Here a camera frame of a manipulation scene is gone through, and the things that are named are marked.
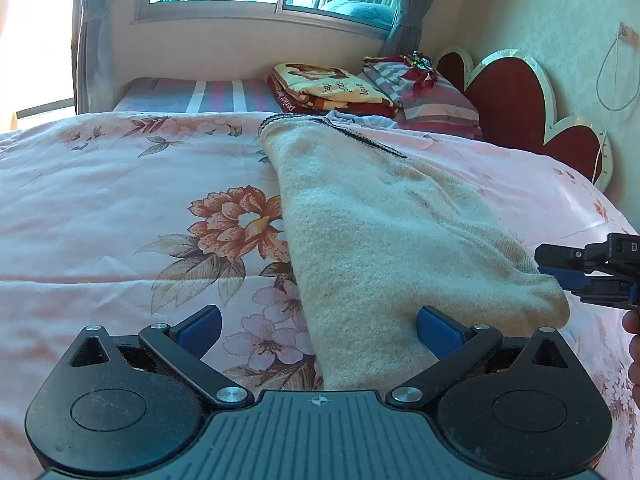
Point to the teal blanket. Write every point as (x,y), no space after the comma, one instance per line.
(357,10)

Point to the grey curtain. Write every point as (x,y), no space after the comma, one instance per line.
(412,5)
(92,35)

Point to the folded yellow printed blanket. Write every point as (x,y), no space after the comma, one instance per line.
(330,87)

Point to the striped mattress sheet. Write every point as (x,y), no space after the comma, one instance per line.
(200,96)

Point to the red heart-shaped headboard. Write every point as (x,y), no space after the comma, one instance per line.
(505,100)

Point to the cream knit sweater with stripes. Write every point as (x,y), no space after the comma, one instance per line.
(380,245)

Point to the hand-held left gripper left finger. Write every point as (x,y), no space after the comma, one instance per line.
(200,331)

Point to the person's right hand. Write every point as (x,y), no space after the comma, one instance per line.
(634,360)

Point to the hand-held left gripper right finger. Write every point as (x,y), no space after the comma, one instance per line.
(440,332)

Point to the pink floral quilt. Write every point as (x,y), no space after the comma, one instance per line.
(125,200)

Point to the red ribbon ornament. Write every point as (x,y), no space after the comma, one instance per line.
(421,67)

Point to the pink striped pillow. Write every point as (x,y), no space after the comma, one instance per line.
(442,110)

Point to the grey plaid folded cloth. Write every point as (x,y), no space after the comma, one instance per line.
(387,77)

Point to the light blue crumpled cloth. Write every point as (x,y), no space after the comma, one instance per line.
(360,119)

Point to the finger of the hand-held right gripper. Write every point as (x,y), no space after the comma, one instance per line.
(607,292)
(565,260)

